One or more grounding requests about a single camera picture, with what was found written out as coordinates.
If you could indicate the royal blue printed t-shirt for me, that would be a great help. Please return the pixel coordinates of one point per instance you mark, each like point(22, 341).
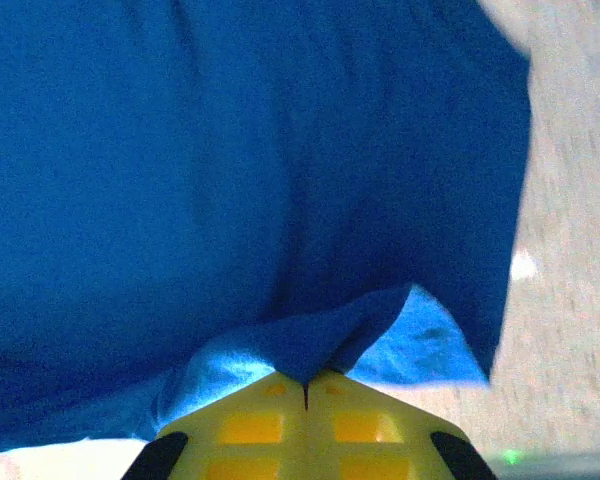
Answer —
point(230, 175)

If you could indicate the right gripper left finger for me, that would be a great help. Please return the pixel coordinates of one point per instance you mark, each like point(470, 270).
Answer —
point(240, 430)

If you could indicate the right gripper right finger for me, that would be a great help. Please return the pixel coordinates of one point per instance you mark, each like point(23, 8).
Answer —
point(370, 430)

